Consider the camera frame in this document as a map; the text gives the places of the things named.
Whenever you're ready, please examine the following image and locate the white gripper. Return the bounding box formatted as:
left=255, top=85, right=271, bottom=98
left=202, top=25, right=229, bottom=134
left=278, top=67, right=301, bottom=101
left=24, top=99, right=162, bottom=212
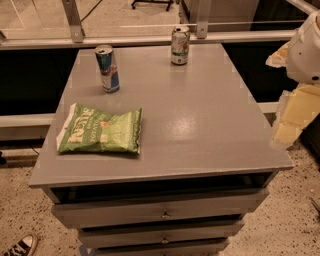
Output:
left=265, top=11, right=320, bottom=147

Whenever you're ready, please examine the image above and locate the green white 7up can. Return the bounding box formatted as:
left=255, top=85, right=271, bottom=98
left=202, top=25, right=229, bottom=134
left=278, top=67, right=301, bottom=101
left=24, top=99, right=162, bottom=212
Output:
left=171, top=26, right=190, bottom=65

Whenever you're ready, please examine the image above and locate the blue silver energy drink can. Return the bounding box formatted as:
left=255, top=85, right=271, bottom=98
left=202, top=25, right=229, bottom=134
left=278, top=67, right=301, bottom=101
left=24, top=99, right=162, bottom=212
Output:
left=95, top=45, right=120, bottom=93

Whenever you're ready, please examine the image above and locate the grey drawer cabinet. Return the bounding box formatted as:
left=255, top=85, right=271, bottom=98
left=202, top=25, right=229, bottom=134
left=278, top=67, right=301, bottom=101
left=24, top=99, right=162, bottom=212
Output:
left=29, top=44, right=292, bottom=256

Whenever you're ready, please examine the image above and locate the black wheeled stand base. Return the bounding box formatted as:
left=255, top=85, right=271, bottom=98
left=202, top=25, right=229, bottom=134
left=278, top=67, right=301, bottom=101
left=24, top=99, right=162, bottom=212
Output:
left=130, top=0, right=175, bottom=12

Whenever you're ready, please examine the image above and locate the green potato chips bag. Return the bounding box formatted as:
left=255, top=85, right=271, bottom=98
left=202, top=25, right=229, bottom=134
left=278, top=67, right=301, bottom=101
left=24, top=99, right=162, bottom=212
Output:
left=56, top=103, right=142, bottom=154

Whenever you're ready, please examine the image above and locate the black white sneaker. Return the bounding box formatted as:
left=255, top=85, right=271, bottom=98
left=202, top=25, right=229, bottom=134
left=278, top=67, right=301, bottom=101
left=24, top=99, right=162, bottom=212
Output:
left=2, top=234, right=38, bottom=256

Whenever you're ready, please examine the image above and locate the metal frame railing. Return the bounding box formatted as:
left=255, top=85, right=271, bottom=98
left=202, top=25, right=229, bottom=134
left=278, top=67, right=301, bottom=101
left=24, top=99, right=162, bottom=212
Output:
left=0, top=0, right=319, bottom=50

